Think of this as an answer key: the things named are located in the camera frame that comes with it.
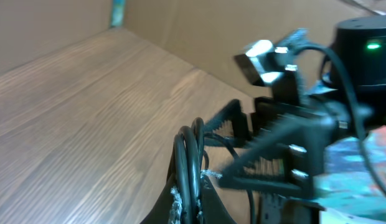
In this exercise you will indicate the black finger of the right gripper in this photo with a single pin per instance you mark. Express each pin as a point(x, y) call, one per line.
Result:
point(237, 174)

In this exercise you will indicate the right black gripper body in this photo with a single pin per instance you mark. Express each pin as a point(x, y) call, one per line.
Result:
point(299, 140)

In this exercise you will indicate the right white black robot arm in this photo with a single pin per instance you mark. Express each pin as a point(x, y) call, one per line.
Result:
point(319, 95)

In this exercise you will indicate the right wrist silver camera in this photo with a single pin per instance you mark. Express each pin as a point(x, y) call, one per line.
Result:
point(256, 63)

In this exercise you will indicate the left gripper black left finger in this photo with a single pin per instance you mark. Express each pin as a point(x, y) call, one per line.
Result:
point(169, 207)

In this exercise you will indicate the colourful painted sheet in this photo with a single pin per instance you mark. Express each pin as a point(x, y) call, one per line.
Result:
point(347, 190)

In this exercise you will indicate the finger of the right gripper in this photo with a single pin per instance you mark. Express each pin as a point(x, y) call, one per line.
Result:
point(230, 123)

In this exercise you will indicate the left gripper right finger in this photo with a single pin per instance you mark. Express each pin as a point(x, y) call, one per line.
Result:
point(212, 209)

